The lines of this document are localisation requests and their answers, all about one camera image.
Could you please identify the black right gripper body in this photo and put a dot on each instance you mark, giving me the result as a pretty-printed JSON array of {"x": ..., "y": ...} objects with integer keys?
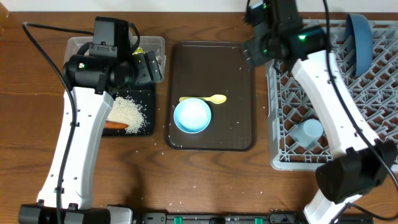
[{"x": 261, "y": 52}]

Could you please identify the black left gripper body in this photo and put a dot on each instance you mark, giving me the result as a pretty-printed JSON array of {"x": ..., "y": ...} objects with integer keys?
[{"x": 140, "y": 69}]

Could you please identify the green yellow snack wrapper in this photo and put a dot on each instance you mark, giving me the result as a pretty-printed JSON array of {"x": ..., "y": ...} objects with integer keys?
[{"x": 139, "y": 50}]

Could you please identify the light blue bowl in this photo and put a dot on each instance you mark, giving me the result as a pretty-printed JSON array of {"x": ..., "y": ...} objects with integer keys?
[{"x": 192, "y": 116}]

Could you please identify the yellow plastic spoon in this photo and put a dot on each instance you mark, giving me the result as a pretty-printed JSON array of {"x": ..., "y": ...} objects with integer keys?
[{"x": 216, "y": 99}]

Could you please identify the dark blue plate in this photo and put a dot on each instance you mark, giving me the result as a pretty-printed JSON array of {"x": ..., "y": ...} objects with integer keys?
[{"x": 358, "y": 27}]

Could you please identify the light blue plastic cup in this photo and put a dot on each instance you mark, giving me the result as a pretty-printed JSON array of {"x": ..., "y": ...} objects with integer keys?
[{"x": 308, "y": 132}]

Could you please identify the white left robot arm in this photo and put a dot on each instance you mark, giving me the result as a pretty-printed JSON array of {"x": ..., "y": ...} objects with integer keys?
[{"x": 108, "y": 64}]

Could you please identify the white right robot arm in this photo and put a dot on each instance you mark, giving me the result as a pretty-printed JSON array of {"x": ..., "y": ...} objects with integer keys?
[{"x": 361, "y": 161}]

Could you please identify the clear plastic waste bin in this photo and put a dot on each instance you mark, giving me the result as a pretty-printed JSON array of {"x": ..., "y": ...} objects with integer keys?
[{"x": 147, "y": 43}]

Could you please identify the black waste tray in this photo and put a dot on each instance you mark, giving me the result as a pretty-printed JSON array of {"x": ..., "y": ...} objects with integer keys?
[{"x": 145, "y": 96}]

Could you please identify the grey dishwasher rack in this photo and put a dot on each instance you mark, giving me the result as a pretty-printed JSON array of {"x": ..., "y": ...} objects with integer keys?
[{"x": 375, "y": 94}]

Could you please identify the white rice pile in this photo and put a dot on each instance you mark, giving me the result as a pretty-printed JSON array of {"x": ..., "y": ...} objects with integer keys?
[{"x": 128, "y": 112}]

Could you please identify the brown serving tray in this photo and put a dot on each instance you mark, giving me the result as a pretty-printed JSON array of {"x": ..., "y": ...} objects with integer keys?
[{"x": 205, "y": 68}]

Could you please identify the orange carrot piece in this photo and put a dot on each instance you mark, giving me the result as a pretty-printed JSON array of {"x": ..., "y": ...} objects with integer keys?
[{"x": 115, "y": 125}]

